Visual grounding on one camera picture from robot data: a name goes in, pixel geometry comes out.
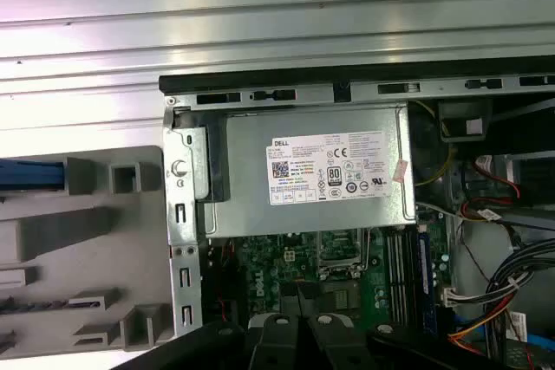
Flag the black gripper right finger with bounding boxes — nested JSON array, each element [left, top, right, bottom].
[[302, 282, 466, 370]]

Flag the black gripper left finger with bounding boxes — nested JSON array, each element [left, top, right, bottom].
[[113, 282, 303, 370]]

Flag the hard disk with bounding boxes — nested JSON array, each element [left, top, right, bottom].
[[0, 159, 67, 192]]

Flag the green motherboard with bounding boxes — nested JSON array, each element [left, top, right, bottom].
[[203, 213, 456, 345]]

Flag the metal socket cover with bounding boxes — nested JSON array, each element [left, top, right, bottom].
[[317, 228, 377, 280]]

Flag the black RAM slots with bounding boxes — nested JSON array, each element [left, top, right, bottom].
[[384, 230, 420, 328]]

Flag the dark RAM stick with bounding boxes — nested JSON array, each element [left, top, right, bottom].
[[416, 230, 438, 347]]

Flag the grey power supply unit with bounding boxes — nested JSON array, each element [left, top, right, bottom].
[[203, 100, 418, 240]]

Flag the blue RAM stick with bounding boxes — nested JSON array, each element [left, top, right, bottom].
[[0, 295, 101, 315]]

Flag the grey parts rack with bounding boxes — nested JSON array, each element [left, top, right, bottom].
[[0, 144, 174, 352]]

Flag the black open PC case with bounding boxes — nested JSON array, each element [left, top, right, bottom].
[[158, 55, 555, 370]]

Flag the grey metal drive cage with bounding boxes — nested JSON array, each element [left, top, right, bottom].
[[450, 151, 555, 232]]

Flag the black wire bundle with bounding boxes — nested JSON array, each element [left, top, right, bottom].
[[484, 237, 555, 370]]

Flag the blue flat wire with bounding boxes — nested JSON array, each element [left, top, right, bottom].
[[522, 329, 555, 361]]

